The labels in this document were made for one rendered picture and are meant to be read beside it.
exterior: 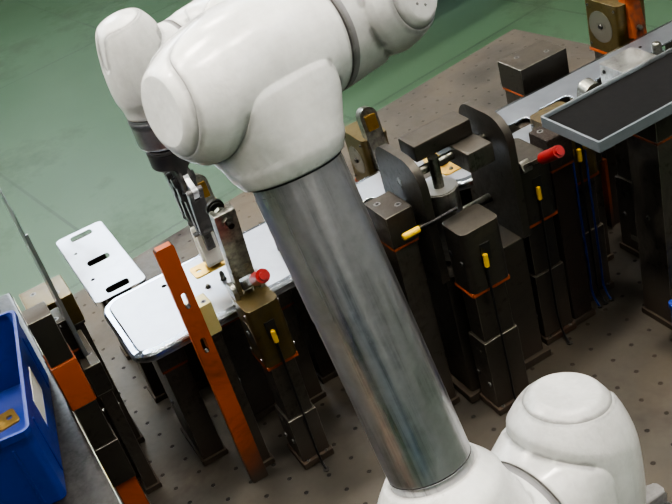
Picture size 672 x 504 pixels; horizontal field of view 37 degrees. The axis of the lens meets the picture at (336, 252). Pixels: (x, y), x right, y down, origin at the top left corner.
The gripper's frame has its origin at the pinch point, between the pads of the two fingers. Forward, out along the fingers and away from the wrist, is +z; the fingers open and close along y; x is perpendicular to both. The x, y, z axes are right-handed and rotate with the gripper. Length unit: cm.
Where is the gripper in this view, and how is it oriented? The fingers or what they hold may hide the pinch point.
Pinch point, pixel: (206, 244)
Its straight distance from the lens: 173.2
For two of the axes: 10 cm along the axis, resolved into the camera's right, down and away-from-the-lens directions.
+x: -8.5, 4.5, -2.9
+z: 2.5, 8.0, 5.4
